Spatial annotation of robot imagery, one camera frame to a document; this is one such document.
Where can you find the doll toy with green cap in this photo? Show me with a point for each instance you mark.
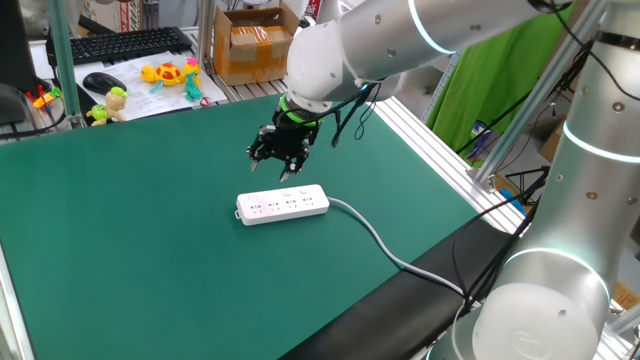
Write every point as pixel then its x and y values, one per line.
pixel 115 105

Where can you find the white printed paper sheets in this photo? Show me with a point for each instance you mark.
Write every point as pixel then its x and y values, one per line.
pixel 145 100

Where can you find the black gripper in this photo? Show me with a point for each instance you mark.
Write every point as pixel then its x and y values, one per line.
pixel 287 140

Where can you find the taped cardboard box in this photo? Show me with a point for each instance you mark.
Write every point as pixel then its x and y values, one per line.
pixel 250 50

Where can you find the black rubber strip mat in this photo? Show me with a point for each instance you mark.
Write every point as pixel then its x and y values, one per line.
pixel 380 320

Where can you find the pink-haired green doll toy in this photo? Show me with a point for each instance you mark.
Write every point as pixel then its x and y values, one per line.
pixel 192 85

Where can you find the black computer keyboard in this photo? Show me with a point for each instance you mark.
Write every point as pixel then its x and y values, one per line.
pixel 120 45

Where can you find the green table mat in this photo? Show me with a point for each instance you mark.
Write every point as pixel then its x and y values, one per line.
pixel 125 250

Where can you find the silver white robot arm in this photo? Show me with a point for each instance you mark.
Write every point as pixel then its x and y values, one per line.
pixel 550 320

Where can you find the black tripod stand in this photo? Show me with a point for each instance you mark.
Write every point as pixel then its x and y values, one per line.
pixel 525 174

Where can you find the bright green cloth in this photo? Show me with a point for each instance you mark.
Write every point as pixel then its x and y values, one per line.
pixel 490 85

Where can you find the aluminium profile side rail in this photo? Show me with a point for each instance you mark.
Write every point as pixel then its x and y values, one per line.
pixel 12 320
pixel 440 155

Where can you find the black computer monitor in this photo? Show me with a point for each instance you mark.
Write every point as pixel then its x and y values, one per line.
pixel 12 50

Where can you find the open brown storage carton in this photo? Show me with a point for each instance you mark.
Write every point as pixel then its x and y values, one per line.
pixel 552 145

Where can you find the aluminium frame post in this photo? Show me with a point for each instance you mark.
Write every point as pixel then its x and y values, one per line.
pixel 205 30
pixel 65 60
pixel 515 130

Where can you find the black computer mouse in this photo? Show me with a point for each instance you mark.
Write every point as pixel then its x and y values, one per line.
pixel 102 82

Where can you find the white four-socket power strip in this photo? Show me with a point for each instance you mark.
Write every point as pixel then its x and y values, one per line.
pixel 280 207

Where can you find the red yellow plastic toy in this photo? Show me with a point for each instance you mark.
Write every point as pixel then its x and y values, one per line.
pixel 44 100

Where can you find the yellow red turtle toy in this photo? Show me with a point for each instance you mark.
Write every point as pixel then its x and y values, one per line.
pixel 167 74

